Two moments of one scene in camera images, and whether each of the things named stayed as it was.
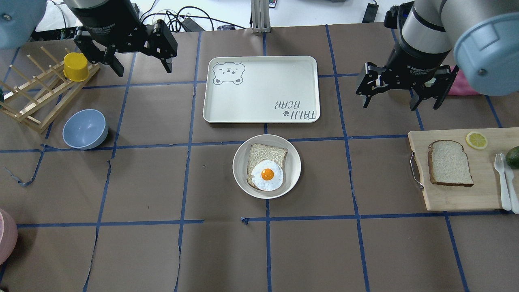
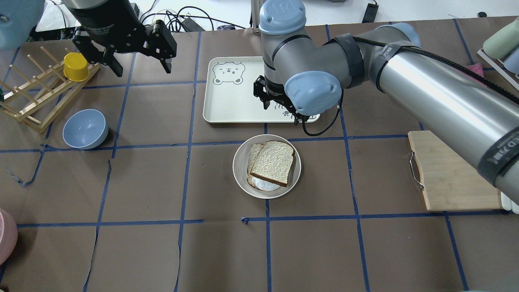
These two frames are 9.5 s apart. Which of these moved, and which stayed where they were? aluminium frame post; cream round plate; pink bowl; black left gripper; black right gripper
Moved: black right gripper
Stayed: aluminium frame post; cream round plate; black left gripper; pink bowl
